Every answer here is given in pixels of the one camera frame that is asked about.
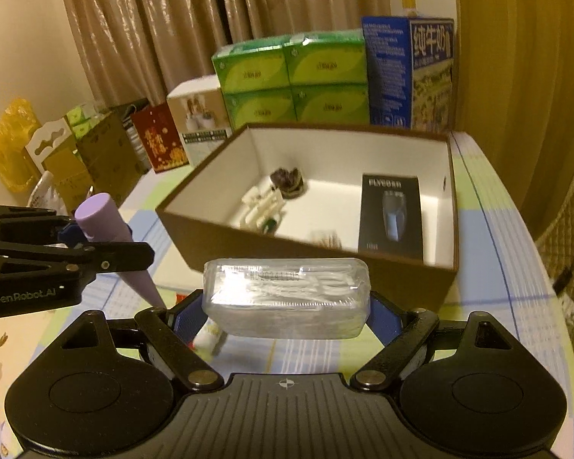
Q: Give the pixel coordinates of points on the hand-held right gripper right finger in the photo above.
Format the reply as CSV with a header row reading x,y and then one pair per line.
x,y
381,319

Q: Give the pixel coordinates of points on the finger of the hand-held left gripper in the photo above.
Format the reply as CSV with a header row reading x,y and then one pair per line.
x,y
24,224
76,257

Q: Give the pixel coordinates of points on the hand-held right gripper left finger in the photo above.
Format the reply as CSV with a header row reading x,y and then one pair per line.
x,y
191,305

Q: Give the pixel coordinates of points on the purple tube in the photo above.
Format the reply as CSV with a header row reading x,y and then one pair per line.
x,y
105,215

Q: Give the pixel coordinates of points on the brown cardboard storage box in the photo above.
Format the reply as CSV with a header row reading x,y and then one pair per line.
x,y
210,248

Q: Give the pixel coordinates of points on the clear plastic floss pick box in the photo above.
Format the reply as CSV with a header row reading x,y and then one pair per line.
x,y
287,296

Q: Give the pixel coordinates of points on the bag of cotton swabs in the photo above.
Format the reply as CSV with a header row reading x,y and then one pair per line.
x,y
327,239

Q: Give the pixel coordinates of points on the black shaver box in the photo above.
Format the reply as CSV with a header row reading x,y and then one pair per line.
x,y
391,215

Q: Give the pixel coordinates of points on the dark green small tube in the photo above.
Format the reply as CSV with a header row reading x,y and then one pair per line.
x,y
270,223

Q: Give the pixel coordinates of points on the cream plastic tube squeezer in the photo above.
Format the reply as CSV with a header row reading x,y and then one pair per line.
x,y
263,208

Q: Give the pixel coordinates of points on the small white bottle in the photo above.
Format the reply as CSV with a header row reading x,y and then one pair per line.
x,y
209,334

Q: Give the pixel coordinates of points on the white plastic bag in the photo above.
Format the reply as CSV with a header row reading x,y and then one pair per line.
x,y
48,196

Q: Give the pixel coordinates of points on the yellow plastic bag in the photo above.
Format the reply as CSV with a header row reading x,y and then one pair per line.
x,y
14,148

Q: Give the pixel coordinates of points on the white cutout cardboard box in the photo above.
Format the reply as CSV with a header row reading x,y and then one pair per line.
x,y
48,141

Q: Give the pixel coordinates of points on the brown cardboard carton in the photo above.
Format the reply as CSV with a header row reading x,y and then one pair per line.
x,y
110,158

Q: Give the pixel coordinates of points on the small green packets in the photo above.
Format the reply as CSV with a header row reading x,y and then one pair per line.
x,y
82,120

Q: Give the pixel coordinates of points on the red gift bag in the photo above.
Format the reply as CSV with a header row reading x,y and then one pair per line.
x,y
160,141

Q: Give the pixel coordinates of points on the dark dried flower ornament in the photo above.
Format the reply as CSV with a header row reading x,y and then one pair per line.
x,y
289,181

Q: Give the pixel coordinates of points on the white picture product box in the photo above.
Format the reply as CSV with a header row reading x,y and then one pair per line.
x,y
198,119

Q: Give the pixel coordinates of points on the quilted chair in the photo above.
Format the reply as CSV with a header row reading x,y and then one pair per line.
x,y
571,248

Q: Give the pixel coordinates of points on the blue milk carton box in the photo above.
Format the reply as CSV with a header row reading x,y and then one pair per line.
x,y
402,76

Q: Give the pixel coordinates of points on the beige curtain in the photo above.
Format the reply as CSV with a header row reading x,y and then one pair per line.
x,y
172,24

